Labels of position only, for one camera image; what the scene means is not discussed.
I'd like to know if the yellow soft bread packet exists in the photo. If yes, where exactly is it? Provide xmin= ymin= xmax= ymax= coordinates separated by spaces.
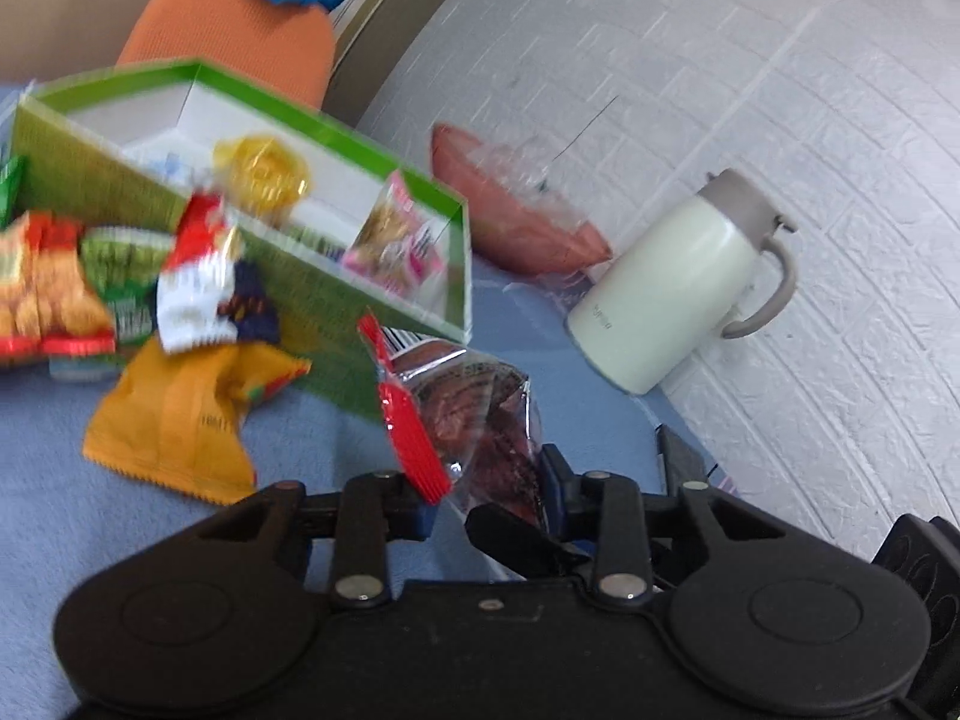
xmin=213 ymin=135 xmax=311 ymax=227

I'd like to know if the clear plastic bag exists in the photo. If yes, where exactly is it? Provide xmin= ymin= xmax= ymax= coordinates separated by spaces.
xmin=467 ymin=137 xmax=574 ymax=216

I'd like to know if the red spicy bean packet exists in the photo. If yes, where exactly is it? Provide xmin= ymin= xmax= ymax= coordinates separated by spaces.
xmin=2 ymin=210 xmax=116 ymax=366

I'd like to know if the green pea snack packet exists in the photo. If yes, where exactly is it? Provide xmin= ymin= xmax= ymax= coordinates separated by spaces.
xmin=80 ymin=226 xmax=174 ymax=349

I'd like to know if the pink plastic bowl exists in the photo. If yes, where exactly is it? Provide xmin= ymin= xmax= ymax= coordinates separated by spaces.
xmin=431 ymin=122 xmax=612 ymax=277

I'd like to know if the white blue snack packet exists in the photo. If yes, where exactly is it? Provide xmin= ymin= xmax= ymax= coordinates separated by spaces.
xmin=127 ymin=151 xmax=203 ymax=193

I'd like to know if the blue tablecloth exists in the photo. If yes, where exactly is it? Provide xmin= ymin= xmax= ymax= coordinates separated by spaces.
xmin=0 ymin=81 xmax=746 ymax=720

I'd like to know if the green cardboard box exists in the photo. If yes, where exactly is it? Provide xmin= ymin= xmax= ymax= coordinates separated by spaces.
xmin=2 ymin=59 xmax=472 ymax=416

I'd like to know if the brown paper bag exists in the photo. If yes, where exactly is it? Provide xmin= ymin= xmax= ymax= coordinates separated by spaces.
xmin=2 ymin=0 xmax=148 ymax=83

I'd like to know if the right orange chair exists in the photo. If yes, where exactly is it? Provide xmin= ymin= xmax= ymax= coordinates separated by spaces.
xmin=117 ymin=0 xmax=335 ymax=109

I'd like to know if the red white snack packet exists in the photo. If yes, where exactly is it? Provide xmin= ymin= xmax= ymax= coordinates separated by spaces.
xmin=156 ymin=192 xmax=280 ymax=355

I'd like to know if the orange snack packet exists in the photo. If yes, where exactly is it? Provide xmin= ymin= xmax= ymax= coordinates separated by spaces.
xmin=82 ymin=337 xmax=311 ymax=505

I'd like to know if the small green candy packet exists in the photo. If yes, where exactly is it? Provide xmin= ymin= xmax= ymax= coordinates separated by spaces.
xmin=0 ymin=156 xmax=26 ymax=229

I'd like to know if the clear red dates packet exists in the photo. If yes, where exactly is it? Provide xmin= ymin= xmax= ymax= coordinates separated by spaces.
xmin=358 ymin=314 xmax=544 ymax=525

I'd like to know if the cream thermos jug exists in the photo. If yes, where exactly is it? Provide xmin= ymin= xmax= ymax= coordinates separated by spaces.
xmin=566 ymin=169 xmax=799 ymax=395

